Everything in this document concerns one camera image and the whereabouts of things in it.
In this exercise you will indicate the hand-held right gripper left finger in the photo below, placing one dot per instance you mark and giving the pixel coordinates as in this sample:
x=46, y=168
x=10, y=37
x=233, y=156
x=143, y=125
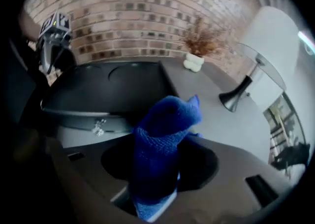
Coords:
x=81, y=188

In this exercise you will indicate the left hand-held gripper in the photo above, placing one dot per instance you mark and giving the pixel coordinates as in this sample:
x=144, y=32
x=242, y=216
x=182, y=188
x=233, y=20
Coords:
x=56, y=27

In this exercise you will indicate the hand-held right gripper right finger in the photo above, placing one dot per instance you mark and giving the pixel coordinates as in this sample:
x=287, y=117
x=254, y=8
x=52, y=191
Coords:
x=229, y=188

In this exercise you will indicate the blue cloth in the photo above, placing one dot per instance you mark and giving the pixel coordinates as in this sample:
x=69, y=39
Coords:
x=167, y=124

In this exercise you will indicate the person's torso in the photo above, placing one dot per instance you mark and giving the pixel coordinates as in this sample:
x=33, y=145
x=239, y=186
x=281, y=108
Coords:
x=22, y=90

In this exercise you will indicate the orange plant in white pot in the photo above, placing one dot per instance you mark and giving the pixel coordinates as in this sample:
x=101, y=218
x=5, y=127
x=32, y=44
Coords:
x=199, y=43

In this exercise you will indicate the white table lamp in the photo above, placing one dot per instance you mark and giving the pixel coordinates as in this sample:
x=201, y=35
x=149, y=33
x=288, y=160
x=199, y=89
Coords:
x=273, y=41

